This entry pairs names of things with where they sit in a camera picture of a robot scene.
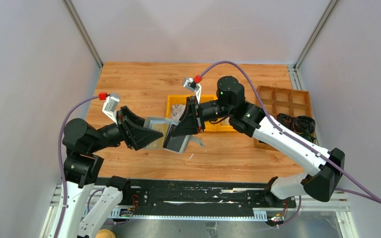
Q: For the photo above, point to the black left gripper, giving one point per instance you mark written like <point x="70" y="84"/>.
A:
<point x="133" y="129"/>

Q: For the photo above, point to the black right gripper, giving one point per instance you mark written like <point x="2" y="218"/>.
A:
<point x="189" y="123"/>

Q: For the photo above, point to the gold credit card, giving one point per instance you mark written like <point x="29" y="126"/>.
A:
<point x="160" y="127"/>

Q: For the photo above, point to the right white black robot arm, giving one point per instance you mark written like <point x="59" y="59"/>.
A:
<point x="319" y="179"/>

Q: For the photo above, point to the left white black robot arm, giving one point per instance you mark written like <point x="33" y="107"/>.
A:
<point x="81" y="168"/>

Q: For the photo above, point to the cards in yellow bin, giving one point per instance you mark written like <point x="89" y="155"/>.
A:
<point x="176" y="111"/>

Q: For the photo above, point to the yellow plastic bin row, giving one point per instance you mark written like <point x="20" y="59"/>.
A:
<point x="212" y="117"/>

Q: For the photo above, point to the wooden compartment tray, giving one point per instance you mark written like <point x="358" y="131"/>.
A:
<point x="287" y="101"/>

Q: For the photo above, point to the green patterned rolled tie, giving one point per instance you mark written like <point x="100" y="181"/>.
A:
<point x="308" y="136"/>

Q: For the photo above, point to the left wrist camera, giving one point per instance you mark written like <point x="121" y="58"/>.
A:
<point x="110" y="106"/>

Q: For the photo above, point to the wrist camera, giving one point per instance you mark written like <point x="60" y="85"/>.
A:
<point x="191" y="85"/>
<point x="110" y="106"/>

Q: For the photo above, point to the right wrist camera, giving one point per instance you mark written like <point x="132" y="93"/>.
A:
<point x="191" y="85"/>

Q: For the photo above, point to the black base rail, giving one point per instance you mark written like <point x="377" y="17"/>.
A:
<point x="202" y="199"/>

